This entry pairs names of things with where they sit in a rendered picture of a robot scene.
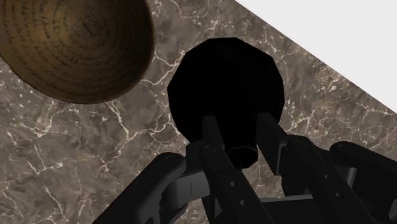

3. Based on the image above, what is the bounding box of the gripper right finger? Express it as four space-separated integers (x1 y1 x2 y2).
256 112 397 224

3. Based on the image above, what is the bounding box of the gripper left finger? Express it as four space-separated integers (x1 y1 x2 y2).
92 115 275 224

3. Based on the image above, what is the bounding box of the black round vase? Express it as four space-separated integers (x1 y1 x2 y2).
167 37 286 170

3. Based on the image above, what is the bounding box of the brown wooden bowl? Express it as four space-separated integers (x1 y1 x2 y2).
0 0 157 105

